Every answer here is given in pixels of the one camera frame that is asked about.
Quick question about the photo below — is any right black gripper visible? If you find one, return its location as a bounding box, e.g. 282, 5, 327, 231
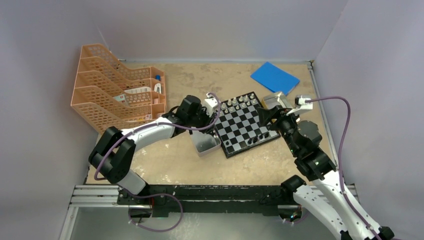
256, 105, 302, 156

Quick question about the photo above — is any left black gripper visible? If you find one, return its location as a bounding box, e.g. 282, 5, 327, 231
186, 104, 215, 134

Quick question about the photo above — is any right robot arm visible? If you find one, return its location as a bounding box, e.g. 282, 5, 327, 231
257, 106, 395, 240

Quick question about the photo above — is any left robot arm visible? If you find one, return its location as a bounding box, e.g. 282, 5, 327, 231
88, 92, 221, 205

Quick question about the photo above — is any black white chess board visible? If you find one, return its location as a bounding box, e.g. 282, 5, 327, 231
214, 91, 281, 158

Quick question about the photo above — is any silver metal tin tray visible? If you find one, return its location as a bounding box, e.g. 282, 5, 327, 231
189, 130, 222, 157

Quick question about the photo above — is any blue notebook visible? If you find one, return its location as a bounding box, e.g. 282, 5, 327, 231
250, 62, 300, 95

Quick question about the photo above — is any white stapler in rack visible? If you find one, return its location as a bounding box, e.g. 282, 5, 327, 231
154, 83, 162, 94

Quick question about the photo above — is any white label box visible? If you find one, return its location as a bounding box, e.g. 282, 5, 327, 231
124, 86, 152, 94

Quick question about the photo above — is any orange plastic file rack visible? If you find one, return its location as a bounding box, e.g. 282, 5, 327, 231
70, 43, 167, 134

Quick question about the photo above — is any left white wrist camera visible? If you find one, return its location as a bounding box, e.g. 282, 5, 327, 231
201, 93, 220, 117

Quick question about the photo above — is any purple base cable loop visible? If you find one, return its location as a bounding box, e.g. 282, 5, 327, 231
128, 193, 184, 233

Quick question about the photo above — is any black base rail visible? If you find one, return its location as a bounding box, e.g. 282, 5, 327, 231
117, 184, 303, 219

